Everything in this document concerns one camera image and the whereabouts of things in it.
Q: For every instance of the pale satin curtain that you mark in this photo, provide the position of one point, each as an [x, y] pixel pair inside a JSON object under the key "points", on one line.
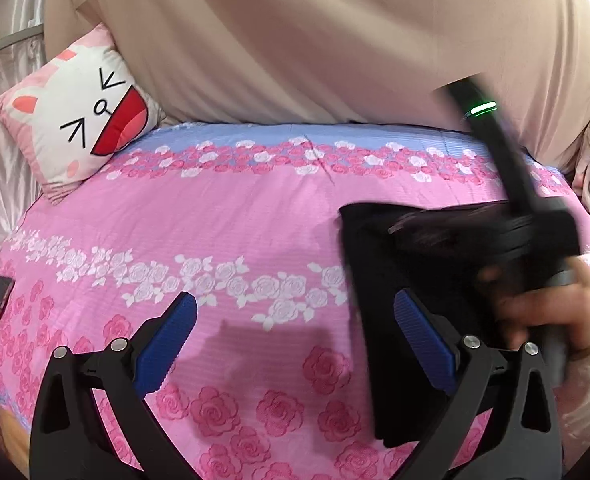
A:
{"points": [[5, 110]]}

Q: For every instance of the cat face pillow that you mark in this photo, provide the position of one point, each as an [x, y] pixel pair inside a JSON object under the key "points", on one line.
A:
{"points": [[90, 110]]}

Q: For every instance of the person's right hand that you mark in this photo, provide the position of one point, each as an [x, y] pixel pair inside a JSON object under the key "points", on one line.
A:
{"points": [[525, 310]]}

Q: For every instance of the pink rose bedsheet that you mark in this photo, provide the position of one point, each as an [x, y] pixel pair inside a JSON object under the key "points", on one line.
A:
{"points": [[200, 220]]}

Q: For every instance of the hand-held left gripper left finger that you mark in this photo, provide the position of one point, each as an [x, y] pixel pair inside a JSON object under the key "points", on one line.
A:
{"points": [[167, 345]]}

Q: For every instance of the black pants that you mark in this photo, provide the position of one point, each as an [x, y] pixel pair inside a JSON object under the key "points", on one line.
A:
{"points": [[385, 260]]}

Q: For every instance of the grey metal rail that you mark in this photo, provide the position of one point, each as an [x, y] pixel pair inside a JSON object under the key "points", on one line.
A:
{"points": [[10, 41]]}

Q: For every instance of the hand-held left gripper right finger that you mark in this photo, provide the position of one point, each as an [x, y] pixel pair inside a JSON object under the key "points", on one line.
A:
{"points": [[425, 340]]}

